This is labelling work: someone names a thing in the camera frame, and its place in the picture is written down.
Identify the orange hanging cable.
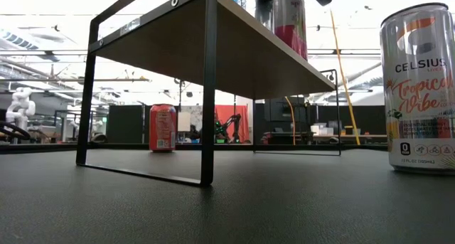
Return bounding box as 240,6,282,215
284,96,296,146

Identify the black vacuum hose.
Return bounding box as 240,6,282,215
0,120,32,142

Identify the distant wooden table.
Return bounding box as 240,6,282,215
264,132,387,145

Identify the red soda can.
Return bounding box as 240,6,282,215
149,103,178,154

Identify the white Celsius can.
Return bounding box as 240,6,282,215
379,2,455,176

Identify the black partition panel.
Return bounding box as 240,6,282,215
316,104,383,135
106,104,179,144

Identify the white sign board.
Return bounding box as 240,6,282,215
177,111,192,132

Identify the red orange cloth backdrop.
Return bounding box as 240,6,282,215
214,104,250,144

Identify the white pink soda can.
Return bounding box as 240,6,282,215
272,0,309,62

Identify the white storage box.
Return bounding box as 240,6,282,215
310,122,335,137

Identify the black aluminium table frame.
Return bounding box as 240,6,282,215
0,142,389,155

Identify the wooden shelf with black frame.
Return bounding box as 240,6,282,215
75,0,342,187

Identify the black table mat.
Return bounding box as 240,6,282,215
0,147,455,244

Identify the black cabinet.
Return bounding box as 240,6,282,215
263,97,311,134

